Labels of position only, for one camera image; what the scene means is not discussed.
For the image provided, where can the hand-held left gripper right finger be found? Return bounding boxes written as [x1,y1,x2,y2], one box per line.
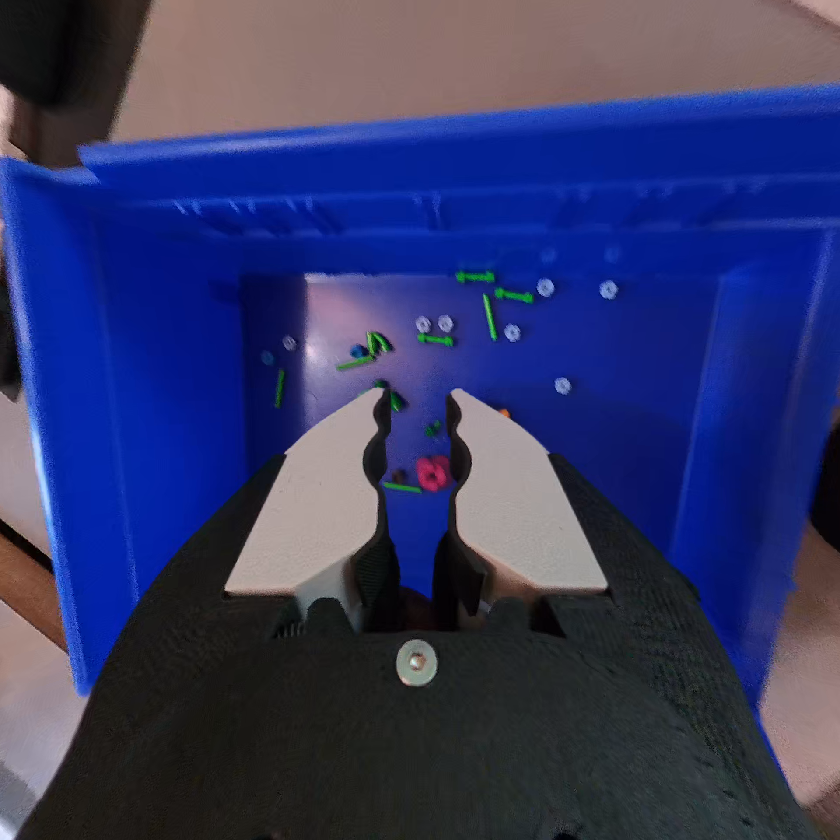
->
[434,389,610,631]

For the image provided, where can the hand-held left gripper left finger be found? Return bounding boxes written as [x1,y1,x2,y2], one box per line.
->
[226,388,397,631]

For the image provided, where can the blue plastic bin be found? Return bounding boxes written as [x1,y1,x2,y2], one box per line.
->
[0,86,840,716]

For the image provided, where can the magenta lego flower piece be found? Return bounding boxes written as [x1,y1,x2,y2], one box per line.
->
[415,455,454,494]

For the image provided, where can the scattered green lego stems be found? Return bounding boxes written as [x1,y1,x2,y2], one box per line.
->
[272,269,536,497]

